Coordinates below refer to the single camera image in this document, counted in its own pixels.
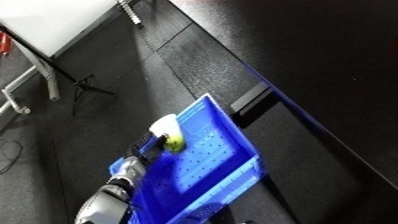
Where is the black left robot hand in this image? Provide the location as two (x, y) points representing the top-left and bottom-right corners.
(126, 131), (171, 164)

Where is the white paper cup green band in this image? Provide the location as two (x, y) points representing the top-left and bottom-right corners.
(147, 113), (189, 154)

